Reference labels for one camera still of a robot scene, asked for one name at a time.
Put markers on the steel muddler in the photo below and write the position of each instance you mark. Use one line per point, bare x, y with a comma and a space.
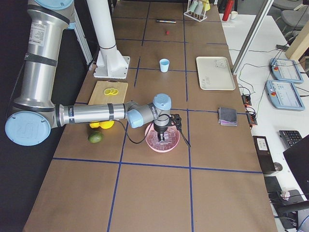
166, 21

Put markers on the black keyboard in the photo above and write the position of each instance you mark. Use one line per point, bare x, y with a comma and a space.
290, 137

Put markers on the white pillar with base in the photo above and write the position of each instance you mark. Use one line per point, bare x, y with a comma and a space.
110, 63

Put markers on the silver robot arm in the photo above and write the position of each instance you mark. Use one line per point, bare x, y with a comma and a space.
33, 113

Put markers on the blue teach pendant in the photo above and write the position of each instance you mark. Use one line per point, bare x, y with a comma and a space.
283, 95
286, 69

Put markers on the small white cup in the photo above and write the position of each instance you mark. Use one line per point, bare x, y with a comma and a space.
233, 15

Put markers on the black box with label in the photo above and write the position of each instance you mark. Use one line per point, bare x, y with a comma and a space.
264, 155

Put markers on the light blue cup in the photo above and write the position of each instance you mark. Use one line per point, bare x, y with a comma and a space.
164, 65

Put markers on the folded grey cloth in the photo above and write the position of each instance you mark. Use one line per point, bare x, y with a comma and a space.
227, 116

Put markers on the orange usb hub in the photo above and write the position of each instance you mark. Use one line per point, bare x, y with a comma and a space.
251, 117
246, 98

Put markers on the lower blue teach pendant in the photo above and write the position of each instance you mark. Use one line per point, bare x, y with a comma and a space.
283, 95

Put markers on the yellow lemon slices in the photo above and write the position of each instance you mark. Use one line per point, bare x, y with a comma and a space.
110, 91

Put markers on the upper blue teach pendant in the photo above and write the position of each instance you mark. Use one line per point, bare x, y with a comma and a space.
286, 69

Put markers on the bamboo cutting board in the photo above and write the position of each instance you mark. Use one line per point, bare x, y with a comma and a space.
98, 97

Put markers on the computer mouse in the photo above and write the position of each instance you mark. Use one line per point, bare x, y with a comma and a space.
278, 167

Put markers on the aluminium frame post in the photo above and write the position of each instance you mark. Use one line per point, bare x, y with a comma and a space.
262, 13

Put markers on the black laptop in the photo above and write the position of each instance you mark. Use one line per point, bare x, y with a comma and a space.
297, 158

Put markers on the cream bear tray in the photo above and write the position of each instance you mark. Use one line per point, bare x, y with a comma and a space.
214, 74

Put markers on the pink bowl of ice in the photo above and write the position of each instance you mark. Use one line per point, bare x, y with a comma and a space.
171, 139

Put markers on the white cup rack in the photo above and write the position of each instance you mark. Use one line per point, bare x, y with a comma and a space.
197, 10

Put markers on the red bottle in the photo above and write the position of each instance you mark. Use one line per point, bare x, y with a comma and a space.
228, 8

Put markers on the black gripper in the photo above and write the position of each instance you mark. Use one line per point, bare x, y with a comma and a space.
161, 131

